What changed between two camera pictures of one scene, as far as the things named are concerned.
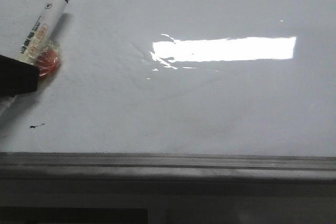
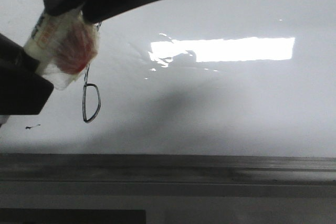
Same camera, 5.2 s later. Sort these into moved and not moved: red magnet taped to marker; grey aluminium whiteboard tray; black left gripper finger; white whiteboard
Moved: red magnet taped to marker; black left gripper finger
Not moved: white whiteboard; grey aluminium whiteboard tray
